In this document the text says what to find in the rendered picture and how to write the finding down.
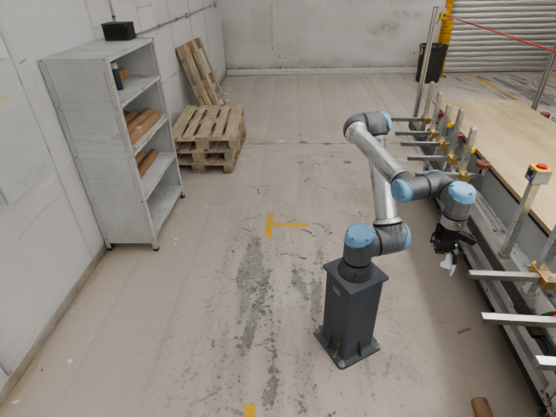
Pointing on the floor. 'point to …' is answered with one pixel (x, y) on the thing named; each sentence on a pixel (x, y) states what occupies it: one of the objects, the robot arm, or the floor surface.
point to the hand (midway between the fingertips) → (445, 263)
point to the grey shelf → (106, 190)
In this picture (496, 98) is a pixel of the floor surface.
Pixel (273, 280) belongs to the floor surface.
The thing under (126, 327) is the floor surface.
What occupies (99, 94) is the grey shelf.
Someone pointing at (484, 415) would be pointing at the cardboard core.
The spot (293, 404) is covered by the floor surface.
